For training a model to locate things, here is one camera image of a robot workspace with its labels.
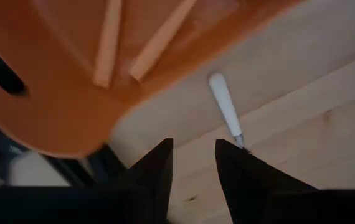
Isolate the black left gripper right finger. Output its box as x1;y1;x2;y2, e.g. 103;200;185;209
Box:
215;138;355;224

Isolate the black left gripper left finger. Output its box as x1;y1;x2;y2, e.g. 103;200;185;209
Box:
0;138;174;224

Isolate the orange plastic bin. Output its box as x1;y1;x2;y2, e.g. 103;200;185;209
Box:
0;0;306;159

